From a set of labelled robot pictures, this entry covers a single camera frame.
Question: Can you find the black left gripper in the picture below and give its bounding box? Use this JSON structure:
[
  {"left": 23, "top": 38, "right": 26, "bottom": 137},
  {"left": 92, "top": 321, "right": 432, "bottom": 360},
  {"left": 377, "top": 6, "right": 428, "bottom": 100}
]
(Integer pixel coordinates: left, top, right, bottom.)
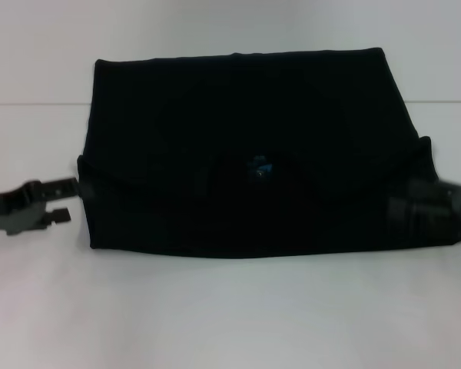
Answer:
[{"left": 0, "top": 175, "right": 81, "bottom": 237}]

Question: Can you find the black shirt with FREE print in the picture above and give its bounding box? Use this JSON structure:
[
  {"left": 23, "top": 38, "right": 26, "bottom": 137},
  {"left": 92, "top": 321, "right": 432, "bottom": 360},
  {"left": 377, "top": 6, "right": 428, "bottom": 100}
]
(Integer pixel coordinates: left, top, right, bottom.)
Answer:
[{"left": 75, "top": 46, "right": 461, "bottom": 260}]

